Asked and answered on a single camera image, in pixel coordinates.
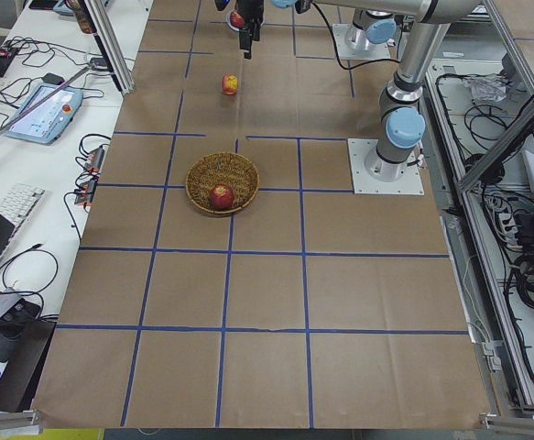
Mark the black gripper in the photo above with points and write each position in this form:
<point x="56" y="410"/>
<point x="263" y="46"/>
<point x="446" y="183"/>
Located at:
<point x="248" y="14"/>

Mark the red yellow transferred apple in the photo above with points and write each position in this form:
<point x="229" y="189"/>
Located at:
<point x="229" y="84"/>

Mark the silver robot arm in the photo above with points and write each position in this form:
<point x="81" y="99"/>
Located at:
<point x="403" y="125"/>

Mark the plate apple far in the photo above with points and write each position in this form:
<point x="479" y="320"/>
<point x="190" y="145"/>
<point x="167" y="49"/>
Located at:
<point x="236" y="19"/>

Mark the light blue plate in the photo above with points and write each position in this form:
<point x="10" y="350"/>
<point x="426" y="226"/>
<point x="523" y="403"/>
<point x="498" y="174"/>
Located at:
<point x="233" y="23"/>

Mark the woven wicker basket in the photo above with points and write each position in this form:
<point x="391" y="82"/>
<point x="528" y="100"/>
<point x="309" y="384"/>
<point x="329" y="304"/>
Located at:
<point x="222" y="183"/>

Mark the red apple in basket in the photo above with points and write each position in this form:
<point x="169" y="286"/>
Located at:
<point x="221" y="197"/>

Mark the brown drink bottle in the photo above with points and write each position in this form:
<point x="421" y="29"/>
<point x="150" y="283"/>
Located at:
<point x="81" y="14"/>

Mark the blue teach pendant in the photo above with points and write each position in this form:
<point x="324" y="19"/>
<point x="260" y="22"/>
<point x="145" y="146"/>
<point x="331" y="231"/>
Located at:
<point x="47" y="122"/>

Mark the brown paper table cover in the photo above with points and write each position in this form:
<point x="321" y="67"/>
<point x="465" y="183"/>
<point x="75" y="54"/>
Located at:
<point x="312" y="307"/>

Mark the white keyboard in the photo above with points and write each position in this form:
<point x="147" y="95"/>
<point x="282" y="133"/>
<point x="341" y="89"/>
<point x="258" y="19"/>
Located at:
<point x="19" y="203"/>

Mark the metal rod green tip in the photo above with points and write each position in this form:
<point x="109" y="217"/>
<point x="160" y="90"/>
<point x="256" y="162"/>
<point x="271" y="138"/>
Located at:
<point x="54" y="90"/>

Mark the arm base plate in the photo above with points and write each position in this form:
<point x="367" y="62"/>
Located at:
<point x="372" y="175"/>
<point x="353" y="45"/>

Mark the aluminium frame post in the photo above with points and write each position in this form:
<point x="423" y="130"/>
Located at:
<point x="109" y="46"/>

